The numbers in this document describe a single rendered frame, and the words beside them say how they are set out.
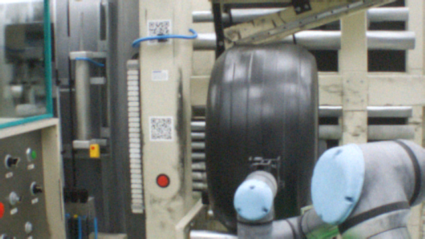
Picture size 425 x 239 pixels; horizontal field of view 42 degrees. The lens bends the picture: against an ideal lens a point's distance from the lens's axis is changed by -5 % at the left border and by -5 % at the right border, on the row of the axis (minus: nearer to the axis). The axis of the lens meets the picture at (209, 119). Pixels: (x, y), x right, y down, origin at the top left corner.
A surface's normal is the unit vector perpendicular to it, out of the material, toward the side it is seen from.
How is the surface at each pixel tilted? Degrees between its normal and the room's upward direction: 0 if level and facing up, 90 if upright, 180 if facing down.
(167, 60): 90
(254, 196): 91
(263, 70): 43
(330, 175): 84
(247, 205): 90
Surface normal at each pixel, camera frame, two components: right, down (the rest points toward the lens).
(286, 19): -0.19, 0.11
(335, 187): -0.93, -0.06
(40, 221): 0.98, 0.00
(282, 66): -0.14, -0.70
